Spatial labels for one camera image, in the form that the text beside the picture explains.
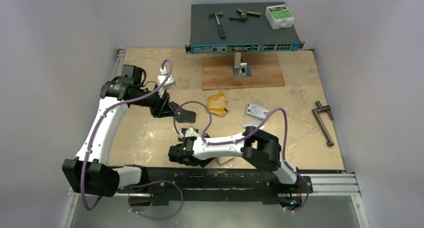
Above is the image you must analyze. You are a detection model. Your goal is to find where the hammer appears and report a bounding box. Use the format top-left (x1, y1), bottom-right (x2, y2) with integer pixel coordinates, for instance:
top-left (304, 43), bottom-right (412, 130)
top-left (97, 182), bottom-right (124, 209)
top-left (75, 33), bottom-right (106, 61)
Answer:
top-left (208, 12), bottom-right (226, 39)

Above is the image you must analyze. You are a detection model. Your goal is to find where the blue network switch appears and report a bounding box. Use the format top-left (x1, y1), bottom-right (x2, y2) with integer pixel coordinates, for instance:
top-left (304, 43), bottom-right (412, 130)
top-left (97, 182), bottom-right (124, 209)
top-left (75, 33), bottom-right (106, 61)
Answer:
top-left (185, 1), bottom-right (305, 54)

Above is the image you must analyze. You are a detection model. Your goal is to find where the metal clamp tool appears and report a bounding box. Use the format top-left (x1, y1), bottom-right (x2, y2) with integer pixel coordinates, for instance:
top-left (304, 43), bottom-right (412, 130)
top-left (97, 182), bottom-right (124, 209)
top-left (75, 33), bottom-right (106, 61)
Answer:
top-left (229, 7), bottom-right (262, 21)

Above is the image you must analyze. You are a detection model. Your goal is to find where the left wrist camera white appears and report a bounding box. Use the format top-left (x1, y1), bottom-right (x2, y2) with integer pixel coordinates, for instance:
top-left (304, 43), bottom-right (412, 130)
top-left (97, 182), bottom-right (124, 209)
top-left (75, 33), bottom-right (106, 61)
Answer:
top-left (157, 67), bottom-right (177, 98)

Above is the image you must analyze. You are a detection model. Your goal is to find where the purple cable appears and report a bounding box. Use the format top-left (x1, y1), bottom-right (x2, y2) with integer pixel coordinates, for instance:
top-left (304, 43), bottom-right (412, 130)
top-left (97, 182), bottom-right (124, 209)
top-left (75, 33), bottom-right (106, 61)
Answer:
top-left (173, 101), bottom-right (310, 213)
top-left (80, 58), bottom-right (184, 221)

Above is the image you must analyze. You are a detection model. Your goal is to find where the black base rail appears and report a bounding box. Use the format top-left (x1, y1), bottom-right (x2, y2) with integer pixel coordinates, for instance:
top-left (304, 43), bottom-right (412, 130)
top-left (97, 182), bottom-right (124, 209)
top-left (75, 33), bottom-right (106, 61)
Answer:
top-left (118, 167), bottom-right (314, 208)

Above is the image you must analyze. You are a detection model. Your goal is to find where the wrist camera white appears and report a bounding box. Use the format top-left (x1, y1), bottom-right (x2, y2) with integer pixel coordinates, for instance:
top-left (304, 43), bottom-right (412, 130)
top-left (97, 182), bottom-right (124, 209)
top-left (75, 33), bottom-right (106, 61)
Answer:
top-left (178, 127), bottom-right (200, 142)
top-left (157, 67), bottom-right (177, 98)

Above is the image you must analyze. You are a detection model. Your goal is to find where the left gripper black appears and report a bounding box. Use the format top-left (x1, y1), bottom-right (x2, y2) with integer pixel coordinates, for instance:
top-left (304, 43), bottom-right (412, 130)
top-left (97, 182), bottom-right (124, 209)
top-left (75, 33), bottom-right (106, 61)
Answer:
top-left (131, 85), bottom-right (176, 117)

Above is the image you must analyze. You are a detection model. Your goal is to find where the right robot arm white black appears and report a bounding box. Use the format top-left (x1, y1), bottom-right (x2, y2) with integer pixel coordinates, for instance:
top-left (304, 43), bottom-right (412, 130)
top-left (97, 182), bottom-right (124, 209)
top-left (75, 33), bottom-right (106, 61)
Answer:
top-left (168, 126), bottom-right (301, 192)

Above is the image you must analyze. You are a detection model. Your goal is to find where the white green box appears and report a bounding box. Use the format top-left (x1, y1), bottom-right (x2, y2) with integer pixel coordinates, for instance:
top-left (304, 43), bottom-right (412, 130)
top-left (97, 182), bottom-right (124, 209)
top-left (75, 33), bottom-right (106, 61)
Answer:
top-left (265, 4), bottom-right (295, 30)

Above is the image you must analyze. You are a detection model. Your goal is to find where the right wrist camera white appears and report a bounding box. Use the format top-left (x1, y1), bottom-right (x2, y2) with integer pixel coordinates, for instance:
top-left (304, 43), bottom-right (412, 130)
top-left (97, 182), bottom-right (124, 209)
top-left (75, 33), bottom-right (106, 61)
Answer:
top-left (178, 127), bottom-right (200, 142)

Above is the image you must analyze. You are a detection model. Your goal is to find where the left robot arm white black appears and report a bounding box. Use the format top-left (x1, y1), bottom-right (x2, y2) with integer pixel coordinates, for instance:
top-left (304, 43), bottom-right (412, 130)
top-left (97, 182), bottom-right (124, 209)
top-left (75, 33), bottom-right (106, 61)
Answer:
top-left (62, 65), bottom-right (176, 197)

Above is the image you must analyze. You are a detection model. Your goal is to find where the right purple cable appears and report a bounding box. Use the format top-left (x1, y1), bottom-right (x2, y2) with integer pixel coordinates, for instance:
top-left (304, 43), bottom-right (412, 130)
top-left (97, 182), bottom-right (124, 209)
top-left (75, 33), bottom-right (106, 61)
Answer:
top-left (173, 101), bottom-right (310, 213)

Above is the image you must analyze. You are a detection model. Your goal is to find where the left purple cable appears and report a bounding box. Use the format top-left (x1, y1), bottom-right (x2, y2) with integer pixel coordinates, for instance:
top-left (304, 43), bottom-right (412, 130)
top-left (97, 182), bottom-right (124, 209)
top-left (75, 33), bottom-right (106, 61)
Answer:
top-left (80, 58), bottom-right (184, 221)

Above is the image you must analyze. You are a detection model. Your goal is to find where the metal stand post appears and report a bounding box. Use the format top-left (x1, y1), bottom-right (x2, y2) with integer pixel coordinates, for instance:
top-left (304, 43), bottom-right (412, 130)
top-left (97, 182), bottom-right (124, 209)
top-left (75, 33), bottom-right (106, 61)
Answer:
top-left (232, 52), bottom-right (252, 78)

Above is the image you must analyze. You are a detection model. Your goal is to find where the aluminium frame rail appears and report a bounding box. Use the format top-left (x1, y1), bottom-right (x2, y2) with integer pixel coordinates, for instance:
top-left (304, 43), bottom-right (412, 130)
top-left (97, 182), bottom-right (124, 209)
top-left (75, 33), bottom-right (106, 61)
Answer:
top-left (71, 49), bottom-right (368, 228)

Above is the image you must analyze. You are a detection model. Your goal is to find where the dark metal crank handle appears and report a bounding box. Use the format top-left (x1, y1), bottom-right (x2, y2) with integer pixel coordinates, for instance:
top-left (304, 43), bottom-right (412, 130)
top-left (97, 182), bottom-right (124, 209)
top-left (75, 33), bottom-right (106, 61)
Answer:
top-left (311, 100), bottom-right (335, 147)

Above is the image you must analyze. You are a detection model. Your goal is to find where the wooden board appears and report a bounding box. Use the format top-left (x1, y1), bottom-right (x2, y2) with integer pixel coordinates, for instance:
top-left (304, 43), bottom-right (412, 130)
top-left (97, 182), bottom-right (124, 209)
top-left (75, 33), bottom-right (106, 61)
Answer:
top-left (201, 53), bottom-right (285, 90)

